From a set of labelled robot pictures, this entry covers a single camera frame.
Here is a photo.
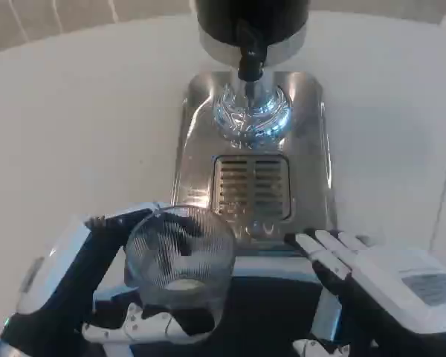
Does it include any slotted steel drain grid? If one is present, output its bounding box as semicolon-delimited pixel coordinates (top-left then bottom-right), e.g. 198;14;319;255
210;153;295;221

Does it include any black dispenser tap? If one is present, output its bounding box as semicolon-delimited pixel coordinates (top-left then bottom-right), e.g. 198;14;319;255
235;18;268;83

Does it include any black steel drink dispenser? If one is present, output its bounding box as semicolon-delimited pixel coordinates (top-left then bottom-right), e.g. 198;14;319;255
192;0;310;149

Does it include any steel drip tray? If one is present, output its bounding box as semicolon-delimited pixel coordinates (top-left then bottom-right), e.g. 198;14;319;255
169;70;338;258

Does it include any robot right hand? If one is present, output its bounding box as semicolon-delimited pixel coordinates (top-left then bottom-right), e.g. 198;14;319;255
284;228;446;357

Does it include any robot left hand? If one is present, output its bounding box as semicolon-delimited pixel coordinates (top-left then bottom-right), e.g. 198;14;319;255
0;202;224;345

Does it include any black robot torso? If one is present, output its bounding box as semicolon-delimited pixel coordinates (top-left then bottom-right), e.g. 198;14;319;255
92;255;358;357

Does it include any clear ribbed glass cup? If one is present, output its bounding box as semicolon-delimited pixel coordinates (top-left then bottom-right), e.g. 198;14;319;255
123;204;237;312

